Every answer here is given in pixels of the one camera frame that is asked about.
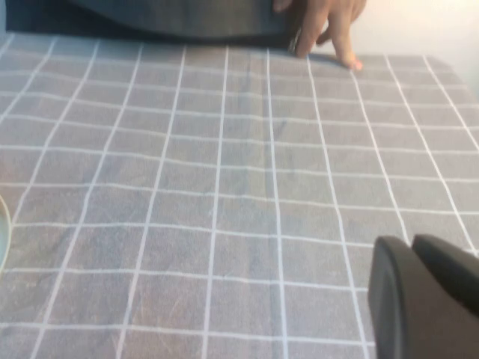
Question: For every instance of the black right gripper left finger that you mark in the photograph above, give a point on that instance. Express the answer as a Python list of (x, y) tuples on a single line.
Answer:
[(411, 310)]

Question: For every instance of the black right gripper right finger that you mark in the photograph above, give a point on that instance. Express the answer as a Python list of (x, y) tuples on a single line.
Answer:
[(456, 269)]

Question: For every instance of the person in grey shirt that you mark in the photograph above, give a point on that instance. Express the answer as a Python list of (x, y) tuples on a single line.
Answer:
[(149, 18)]

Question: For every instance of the person's left hand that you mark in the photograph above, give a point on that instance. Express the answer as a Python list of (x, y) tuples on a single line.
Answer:
[(337, 22)]

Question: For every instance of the grey white checkered tablecloth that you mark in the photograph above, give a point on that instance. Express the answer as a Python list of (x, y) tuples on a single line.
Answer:
[(224, 187)]

